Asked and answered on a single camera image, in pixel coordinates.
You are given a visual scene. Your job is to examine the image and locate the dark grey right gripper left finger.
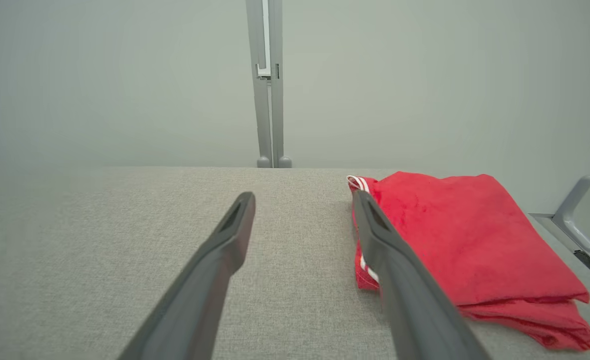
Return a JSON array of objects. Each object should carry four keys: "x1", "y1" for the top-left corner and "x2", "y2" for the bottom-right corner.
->
[{"x1": 119, "y1": 192, "x2": 256, "y2": 360}]

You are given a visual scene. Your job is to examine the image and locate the red shorts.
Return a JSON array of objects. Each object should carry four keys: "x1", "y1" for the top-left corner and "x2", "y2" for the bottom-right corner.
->
[{"x1": 346, "y1": 171, "x2": 590, "y2": 352}]

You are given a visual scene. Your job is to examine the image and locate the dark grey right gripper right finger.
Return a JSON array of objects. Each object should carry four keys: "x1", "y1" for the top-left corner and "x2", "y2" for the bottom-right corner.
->
[{"x1": 353, "y1": 190, "x2": 490, "y2": 360}]

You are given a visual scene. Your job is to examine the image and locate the grey double-bar metal post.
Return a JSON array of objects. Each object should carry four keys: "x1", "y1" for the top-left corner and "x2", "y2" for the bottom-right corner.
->
[{"x1": 245, "y1": 0, "x2": 293, "y2": 169}]

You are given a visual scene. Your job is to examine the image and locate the grey metal corner bracket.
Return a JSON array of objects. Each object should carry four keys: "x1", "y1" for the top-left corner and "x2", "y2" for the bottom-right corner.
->
[{"x1": 528, "y1": 142, "x2": 590, "y2": 271}]

